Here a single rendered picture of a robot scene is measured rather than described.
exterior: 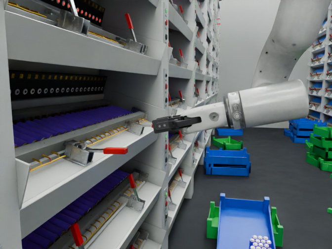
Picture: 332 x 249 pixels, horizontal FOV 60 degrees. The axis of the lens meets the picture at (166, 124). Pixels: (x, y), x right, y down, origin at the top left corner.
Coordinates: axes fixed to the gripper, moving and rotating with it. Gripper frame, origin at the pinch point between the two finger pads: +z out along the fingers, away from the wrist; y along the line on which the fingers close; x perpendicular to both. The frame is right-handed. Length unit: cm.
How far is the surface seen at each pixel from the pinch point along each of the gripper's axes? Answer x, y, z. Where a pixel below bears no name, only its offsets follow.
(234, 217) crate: -49, 52, -8
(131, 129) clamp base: 0.3, -1.0, 7.9
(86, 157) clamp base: -0.1, -27.7, 5.6
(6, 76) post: 11.1, -43.1, 2.5
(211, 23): 67, 228, -8
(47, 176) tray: -0.6, -34.6, 7.5
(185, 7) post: 50, 88, -1
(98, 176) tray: -4.5, -23.2, 6.8
